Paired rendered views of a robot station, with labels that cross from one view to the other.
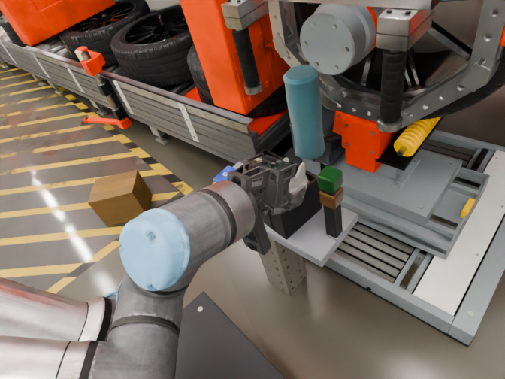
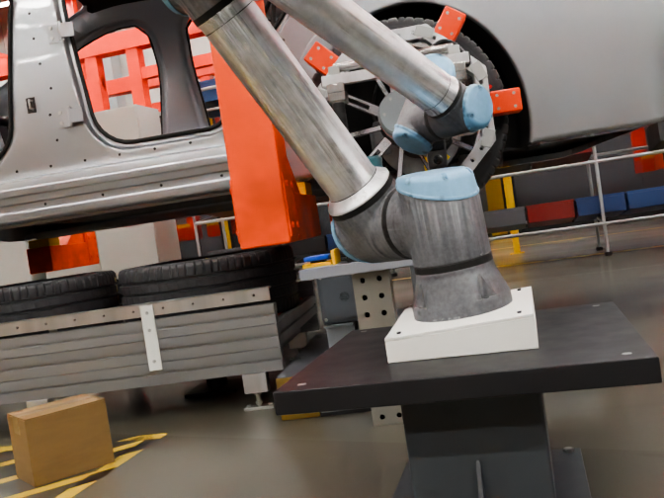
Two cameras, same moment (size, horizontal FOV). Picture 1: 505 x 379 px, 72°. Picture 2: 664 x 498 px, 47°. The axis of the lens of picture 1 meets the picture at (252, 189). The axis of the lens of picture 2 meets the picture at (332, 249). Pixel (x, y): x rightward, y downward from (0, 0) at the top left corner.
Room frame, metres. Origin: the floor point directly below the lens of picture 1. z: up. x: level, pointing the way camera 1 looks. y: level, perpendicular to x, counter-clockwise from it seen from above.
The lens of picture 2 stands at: (-0.71, 1.55, 0.56)
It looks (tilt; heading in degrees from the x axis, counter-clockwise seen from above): 2 degrees down; 314
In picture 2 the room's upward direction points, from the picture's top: 8 degrees counter-clockwise
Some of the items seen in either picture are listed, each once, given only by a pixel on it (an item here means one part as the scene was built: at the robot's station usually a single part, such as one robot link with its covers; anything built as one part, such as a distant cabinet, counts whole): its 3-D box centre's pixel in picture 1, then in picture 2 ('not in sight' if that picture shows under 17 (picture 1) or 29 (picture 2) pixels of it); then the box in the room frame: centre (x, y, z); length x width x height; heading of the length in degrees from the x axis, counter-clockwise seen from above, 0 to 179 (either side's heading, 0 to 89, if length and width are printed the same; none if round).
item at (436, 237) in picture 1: (397, 189); not in sight; (0.84, -0.52, 0.13); 0.50 x 0.36 x 0.10; 37
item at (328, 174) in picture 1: (330, 179); not in sight; (0.51, -0.16, 0.64); 0.04 x 0.04 x 0.04; 37
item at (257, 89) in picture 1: (246, 59); (341, 126); (0.77, -0.07, 0.83); 0.04 x 0.04 x 0.16
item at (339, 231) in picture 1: (332, 206); not in sight; (0.51, -0.16, 0.55); 0.03 x 0.03 x 0.21; 37
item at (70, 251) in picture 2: not in sight; (57, 243); (4.12, -0.84, 0.69); 0.52 x 0.17 x 0.35; 127
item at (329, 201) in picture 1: (331, 195); not in sight; (0.51, -0.16, 0.59); 0.04 x 0.04 x 0.04; 37
